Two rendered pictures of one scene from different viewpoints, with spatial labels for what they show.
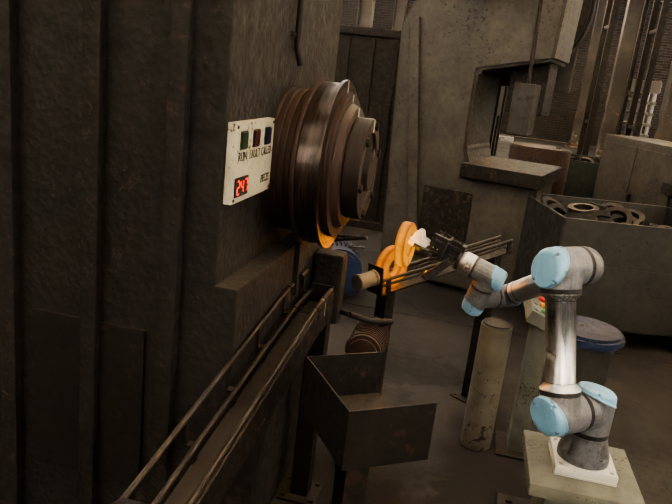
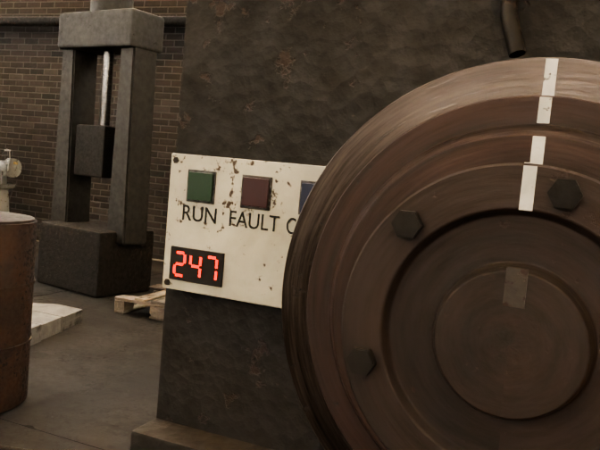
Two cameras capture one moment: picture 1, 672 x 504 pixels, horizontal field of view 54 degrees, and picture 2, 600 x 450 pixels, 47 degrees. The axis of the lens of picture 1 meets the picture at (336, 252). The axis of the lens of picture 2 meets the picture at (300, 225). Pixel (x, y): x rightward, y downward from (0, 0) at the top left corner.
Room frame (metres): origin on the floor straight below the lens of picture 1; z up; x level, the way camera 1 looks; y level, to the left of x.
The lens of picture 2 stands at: (1.79, -0.62, 1.24)
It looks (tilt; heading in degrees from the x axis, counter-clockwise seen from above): 5 degrees down; 101
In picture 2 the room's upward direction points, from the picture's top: 5 degrees clockwise
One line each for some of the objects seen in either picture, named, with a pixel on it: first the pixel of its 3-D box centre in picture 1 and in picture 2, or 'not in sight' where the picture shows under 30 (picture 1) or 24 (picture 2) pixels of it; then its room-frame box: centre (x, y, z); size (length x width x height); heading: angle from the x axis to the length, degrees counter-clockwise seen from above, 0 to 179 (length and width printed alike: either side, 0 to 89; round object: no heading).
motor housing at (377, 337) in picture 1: (361, 394); not in sight; (2.17, -0.15, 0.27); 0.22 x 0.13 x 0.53; 168
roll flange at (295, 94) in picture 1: (300, 160); not in sight; (1.89, 0.13, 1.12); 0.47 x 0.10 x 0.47; 168
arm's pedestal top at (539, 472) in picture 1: (578, 470); not in sight; (1.81, -0.81, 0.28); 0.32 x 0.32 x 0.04; 80
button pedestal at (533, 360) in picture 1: (529, 377); not in sight; (2.39, -0.81, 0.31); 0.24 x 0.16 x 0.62; 168
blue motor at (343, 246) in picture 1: (333, 261); not in sight; (4.16, 0.01, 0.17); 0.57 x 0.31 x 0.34; 8
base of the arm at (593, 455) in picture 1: (585, 441); not in sight; (1.81, -0.81, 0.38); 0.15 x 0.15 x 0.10
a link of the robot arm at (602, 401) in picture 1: (592, 407); not in sight; (1.81, -0.81, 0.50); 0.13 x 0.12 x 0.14; 119
